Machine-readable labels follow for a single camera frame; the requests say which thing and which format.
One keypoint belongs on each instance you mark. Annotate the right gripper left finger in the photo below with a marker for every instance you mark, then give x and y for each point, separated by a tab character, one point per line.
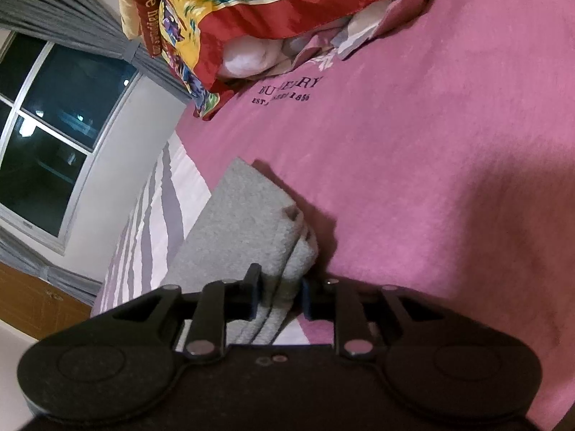
219	303

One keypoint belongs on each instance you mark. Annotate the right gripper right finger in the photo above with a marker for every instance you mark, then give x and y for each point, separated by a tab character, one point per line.
338	302

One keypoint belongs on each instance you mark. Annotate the grey pants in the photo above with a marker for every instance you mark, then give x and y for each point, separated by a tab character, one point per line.
248	219

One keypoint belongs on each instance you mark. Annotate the striped pink bed sheet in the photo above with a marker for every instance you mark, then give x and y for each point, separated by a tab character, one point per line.
439	157

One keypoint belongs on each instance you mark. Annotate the brown wooden door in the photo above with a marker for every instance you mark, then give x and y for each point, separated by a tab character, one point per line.
35	307

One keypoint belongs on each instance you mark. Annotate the left grey curtain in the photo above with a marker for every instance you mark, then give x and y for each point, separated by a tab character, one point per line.
18	255

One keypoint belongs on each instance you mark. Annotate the grey curtain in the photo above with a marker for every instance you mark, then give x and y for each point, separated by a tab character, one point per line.
18	255
87	26

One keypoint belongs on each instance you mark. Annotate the white pillow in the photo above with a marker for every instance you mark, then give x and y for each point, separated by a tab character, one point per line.
248	57

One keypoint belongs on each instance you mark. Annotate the right grey curtain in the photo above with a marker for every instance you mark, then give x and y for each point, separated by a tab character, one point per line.
87	26

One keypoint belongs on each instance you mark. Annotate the window with white frame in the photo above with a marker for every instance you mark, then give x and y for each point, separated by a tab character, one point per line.
57	105

